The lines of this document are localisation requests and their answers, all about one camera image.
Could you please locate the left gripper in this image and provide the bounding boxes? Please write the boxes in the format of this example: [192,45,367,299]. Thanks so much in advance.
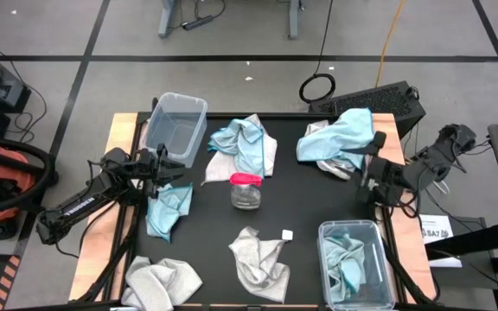
[132,143,186,198]

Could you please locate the orange vacuum with black hose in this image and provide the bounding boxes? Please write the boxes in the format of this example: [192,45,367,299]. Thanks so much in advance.
[0,134,60,241]

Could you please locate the grey waffle microfiber towel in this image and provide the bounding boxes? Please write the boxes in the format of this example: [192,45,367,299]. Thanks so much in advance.
[120,255,204,311]
[227,225,294,304]
[303,119,365,181]

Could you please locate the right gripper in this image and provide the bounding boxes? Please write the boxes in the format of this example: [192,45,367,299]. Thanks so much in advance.
[342,131,405,205]

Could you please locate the black computer tower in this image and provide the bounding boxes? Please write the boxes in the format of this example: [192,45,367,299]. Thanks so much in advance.
[308,80,427,140]

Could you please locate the black hanging cable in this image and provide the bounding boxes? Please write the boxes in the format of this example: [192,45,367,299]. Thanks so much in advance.
[298,0,337,105]

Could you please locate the glass jar with pink lid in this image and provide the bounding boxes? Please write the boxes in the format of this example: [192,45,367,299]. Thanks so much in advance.
[228,172,264,212]

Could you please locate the black frame strut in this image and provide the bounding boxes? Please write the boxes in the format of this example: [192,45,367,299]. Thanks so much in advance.
[75,202,142,303]
[378,241,438,306]

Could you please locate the grey desk leg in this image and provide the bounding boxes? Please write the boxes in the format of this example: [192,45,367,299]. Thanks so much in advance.
[157,0,176,39]
[287,0,301,40]

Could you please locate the yellow hanging cable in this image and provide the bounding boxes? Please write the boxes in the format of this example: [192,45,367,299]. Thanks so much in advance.
[374,0,406,89]

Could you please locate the light blue microfiber towel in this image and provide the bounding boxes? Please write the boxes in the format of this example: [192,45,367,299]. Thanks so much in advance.
[322,232,367,303]
[296,107,375,170]
[207,117,267,179]
[144,182,194,244]

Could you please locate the white paper sheet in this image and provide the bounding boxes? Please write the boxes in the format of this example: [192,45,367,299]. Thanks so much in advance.
[418,213,464,269]

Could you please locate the blue and white cloth pile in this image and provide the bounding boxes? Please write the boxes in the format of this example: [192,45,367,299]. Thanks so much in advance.
[200,113,278,187]

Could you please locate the black power strip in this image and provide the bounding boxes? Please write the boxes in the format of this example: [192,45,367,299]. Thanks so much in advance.
[181,15,214,31]

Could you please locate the clear plastic bin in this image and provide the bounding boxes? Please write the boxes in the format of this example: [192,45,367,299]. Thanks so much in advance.
[144,92,209,169]
[316,219,396,311]

